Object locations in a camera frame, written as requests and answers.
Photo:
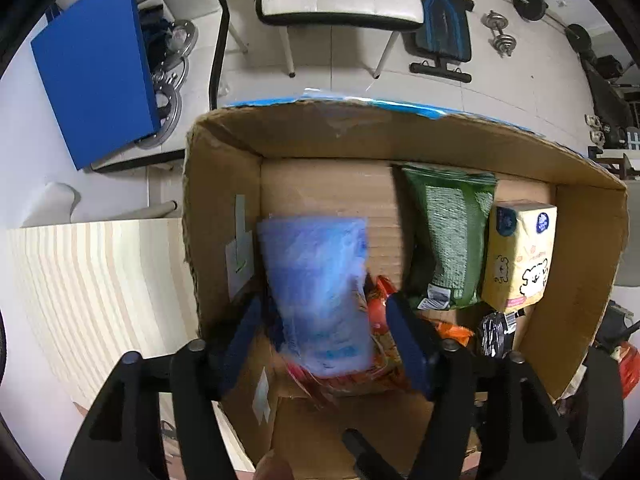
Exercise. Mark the brown cardboard box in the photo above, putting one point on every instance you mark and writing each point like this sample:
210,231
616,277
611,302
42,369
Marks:
325,140

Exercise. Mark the black wrapped item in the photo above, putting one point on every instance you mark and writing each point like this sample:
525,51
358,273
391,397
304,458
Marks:
495,332

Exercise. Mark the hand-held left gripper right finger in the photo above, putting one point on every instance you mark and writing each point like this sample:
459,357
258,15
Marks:
407,347

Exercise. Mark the black metal pole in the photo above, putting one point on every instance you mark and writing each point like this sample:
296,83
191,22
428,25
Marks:
220,35

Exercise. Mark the black and blue weight bench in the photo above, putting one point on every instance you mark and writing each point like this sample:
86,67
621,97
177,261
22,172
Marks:
442,15

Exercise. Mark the red and black object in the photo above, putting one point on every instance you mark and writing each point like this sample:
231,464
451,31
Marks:
627,365

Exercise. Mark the white furniture leg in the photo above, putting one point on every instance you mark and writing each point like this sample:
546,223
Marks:
60,202

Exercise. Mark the orange snack packet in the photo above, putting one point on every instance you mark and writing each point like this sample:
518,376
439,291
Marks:
380,365

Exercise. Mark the blue board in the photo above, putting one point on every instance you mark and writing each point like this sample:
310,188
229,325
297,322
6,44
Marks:
95,70

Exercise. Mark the stack of metal weight plates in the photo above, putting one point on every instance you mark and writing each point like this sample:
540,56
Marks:
172,50

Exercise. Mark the light wooden table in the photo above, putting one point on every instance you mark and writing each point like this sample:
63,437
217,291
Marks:
100,300

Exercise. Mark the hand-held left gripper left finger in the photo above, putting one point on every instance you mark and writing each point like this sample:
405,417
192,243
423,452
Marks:
239,347

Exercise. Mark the black exercise machine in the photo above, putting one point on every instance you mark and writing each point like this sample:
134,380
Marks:
607,90

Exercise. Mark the yellow tissue pack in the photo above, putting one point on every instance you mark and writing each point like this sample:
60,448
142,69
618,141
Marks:
522,255

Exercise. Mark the black barbell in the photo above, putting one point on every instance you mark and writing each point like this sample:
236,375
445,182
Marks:
531,2

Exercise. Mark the green cloth packet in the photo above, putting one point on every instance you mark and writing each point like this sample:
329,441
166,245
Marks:
450,230

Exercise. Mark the metal dumbbell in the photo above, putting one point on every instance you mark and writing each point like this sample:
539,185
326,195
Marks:
500,32

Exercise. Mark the blue soft packet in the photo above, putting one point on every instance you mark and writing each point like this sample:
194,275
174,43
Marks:
315,285

